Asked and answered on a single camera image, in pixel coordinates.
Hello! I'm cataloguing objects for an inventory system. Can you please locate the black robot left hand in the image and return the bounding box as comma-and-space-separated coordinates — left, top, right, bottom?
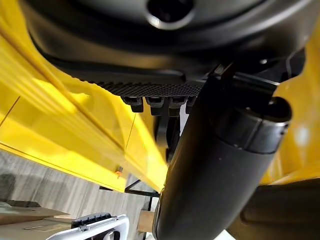
19, 0, 320, 240

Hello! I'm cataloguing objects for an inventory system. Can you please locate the white plastic box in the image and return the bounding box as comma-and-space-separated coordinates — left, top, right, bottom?
46, 212, 130, 240

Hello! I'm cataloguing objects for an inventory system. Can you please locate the brown cardboard box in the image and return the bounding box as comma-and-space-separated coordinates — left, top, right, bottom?
0, 199, 76, 240

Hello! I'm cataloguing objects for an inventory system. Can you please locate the black sole-shaped part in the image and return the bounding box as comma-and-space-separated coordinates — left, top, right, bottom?
226, 176, 320, 240
154, 115, 181, 163

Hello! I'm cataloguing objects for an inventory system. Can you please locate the wooden block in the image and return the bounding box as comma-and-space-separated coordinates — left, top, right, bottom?
138, 209, 156, 234

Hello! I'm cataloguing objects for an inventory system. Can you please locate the black metal frame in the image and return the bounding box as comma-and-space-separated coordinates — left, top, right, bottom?
124, 177, 161, 213

